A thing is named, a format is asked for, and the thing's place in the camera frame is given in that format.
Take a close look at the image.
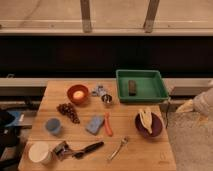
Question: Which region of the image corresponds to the dark red grape bunch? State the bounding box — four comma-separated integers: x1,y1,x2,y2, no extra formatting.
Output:
57,103,80,124

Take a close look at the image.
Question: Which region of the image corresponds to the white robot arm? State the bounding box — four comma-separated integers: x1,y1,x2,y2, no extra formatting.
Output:
176,88,213,116

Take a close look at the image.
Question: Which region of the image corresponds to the small metal cup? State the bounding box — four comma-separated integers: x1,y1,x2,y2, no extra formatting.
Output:
101,94,112,105

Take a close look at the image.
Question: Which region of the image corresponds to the small blue cup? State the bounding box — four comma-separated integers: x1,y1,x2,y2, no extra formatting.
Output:
45,118,61,136

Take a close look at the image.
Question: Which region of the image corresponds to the white paper cup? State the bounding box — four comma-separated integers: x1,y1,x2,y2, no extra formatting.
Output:
28,142,52,164

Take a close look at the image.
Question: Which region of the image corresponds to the dark brown block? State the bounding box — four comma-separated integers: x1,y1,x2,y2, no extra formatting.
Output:
128,80,136,96

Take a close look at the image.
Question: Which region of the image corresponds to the pale round fruit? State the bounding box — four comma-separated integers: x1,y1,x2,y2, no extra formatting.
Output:
73,91,84,100

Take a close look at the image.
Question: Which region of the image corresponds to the orange-red bowl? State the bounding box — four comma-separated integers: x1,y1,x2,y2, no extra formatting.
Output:
67,84,89,105

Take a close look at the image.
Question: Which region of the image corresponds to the blue sponge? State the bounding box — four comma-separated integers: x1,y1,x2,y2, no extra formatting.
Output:
85,116,104,135

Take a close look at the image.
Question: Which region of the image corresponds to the green plastic tray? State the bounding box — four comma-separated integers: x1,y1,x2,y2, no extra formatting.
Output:
116,69,169,103

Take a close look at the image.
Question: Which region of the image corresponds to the yellow corn cob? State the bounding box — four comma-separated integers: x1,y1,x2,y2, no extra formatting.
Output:
139,107,152,133

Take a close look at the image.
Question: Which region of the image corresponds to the silver fork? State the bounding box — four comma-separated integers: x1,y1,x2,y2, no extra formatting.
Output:
107,136,129,162

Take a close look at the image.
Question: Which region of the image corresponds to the black-handled kitchen tool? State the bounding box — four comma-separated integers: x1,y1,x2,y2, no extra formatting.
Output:
53,141,104,161

